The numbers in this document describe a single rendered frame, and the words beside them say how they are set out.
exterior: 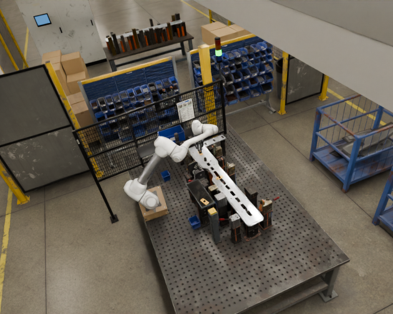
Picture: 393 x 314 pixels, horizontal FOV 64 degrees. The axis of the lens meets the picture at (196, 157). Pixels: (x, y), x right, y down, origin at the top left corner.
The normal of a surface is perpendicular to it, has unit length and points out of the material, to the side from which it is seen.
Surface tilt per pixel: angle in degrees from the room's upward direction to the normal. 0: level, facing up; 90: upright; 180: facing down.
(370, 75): 90
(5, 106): 90
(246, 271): 0
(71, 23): 90
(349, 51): 90
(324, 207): 0
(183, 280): 0
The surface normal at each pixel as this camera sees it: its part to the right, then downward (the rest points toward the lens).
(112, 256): -0.12, -0.76
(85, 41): 0.36, 0.57
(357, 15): -0.92, 0.33
